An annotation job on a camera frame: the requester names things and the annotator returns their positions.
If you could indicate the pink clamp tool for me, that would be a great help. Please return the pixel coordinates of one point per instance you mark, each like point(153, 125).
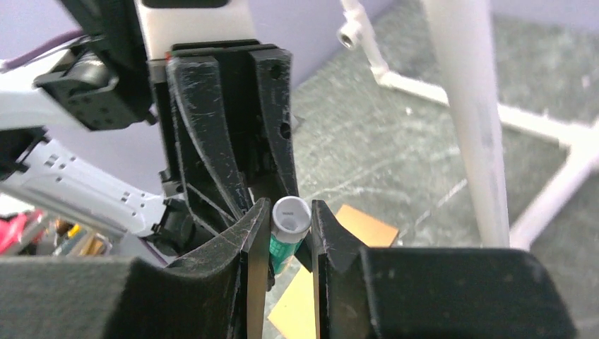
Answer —
point(21, 233)

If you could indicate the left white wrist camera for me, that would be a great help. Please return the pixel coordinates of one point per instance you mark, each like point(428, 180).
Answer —
point(167, 23)

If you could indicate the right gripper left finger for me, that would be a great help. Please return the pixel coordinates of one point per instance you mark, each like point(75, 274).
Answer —
point(215, 291)

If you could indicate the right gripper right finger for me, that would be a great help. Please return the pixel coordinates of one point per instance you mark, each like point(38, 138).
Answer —
point(419, 292)

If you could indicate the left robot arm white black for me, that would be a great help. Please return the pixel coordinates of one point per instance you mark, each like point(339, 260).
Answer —
point(166, 120)

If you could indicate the green white glue stick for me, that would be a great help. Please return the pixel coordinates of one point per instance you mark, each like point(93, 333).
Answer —
point(290, 223)

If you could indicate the white PVC pipe frame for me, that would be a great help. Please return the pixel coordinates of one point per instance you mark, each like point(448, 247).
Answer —
point(461, 33)

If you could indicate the brown paper envelope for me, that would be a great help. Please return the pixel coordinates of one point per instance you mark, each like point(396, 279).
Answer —
point(330, 300)

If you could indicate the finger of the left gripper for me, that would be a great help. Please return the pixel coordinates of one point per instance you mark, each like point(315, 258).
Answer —
point(273, 88)
point(204, 117)

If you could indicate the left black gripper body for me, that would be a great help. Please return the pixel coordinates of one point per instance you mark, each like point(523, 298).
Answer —
point(251, 143)

